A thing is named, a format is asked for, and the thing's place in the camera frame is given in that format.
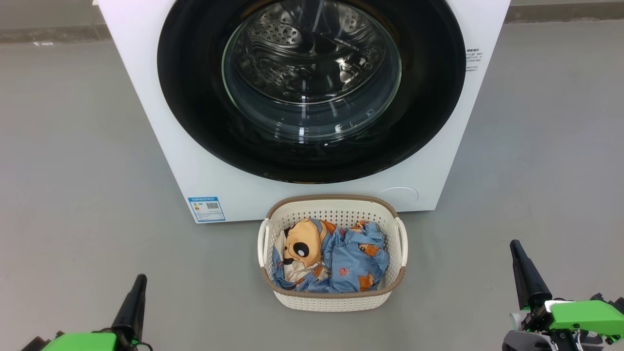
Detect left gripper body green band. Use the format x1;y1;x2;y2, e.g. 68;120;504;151
41;331;153;351

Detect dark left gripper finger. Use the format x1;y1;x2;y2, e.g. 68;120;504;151
111;274;148;343

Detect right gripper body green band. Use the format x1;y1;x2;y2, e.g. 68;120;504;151
502;298;624;351

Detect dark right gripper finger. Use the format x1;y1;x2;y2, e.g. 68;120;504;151
510;239;553;311

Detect blue cartoon pyjama trousers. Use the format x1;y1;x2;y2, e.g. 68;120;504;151
312;220;390;293

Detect blue cartoon pyjama top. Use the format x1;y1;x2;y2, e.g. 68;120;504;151
272;218;338;292

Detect round black glass washer door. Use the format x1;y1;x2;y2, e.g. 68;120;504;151
157;0;467;184

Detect white front-load washing machine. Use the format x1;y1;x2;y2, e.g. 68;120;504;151
97;0;511;224

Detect blue energy label sticker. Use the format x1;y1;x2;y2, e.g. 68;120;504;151
188;196;226;223

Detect round white filter cover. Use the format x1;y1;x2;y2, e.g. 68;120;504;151
375;187;419;206

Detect cream perforated laundry basket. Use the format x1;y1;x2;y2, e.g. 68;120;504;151
257;195;408;312

